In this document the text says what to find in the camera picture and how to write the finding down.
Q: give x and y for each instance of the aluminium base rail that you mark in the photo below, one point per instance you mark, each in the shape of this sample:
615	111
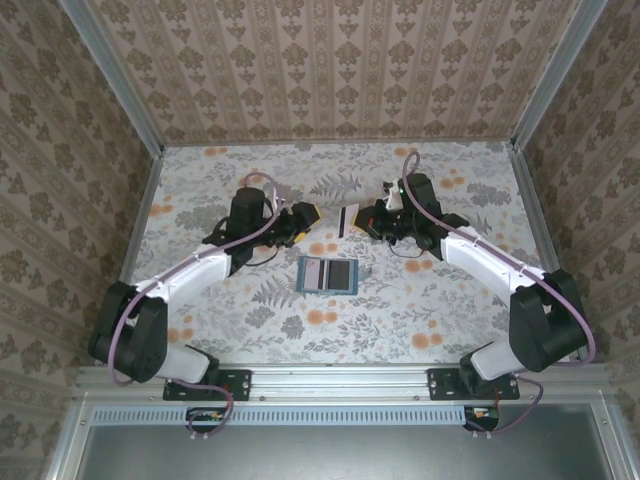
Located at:
340	382

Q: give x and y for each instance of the blue leather card holder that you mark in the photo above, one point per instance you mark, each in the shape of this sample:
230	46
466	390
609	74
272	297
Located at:
353	280

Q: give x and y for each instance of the small circuit board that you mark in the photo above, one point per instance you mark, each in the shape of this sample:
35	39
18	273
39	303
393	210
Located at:
482	415
207	416

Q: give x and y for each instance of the floral patterned table cover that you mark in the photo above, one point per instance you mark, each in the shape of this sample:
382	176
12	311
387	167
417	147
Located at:
350	330

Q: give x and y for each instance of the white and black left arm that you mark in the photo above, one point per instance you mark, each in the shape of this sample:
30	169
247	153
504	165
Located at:
145	340

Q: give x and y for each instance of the grey metal sheet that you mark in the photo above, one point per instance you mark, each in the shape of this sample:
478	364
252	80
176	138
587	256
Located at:
350	450

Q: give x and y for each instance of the aluminium frame post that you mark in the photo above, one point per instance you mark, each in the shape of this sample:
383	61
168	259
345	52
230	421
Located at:
120	85
550	75

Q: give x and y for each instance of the aluminium frame bar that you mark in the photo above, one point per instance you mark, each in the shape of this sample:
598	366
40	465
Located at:
532	210
142	210

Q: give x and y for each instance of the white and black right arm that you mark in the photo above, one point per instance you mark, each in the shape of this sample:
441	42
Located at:
545	325

